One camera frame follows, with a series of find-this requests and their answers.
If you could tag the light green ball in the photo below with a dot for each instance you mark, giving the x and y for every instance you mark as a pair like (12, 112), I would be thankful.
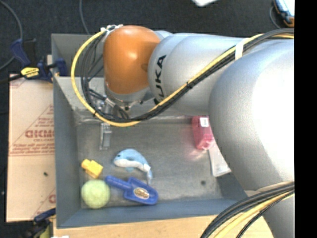
(95, 194)

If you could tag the blue toy scoop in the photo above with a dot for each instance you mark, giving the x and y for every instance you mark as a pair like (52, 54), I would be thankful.
(138, 192)

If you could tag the grey metal bin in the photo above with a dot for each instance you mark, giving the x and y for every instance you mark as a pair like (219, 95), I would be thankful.
(173, 157)

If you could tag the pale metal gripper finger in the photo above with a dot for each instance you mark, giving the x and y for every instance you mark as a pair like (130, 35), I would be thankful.
(105, 136)

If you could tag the white flat packet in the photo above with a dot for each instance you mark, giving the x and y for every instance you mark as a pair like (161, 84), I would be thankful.
(219, 163)

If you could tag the light blue plush whale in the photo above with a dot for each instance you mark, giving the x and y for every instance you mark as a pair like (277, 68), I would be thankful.
(131, 159)

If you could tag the brown cardboard board red print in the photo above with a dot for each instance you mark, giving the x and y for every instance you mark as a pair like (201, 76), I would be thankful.
(29, 133)

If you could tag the pink box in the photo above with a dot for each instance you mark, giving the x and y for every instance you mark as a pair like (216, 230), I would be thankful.
(201, 135)

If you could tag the yellow toy block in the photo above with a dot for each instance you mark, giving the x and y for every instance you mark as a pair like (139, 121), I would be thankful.
(92, 168)

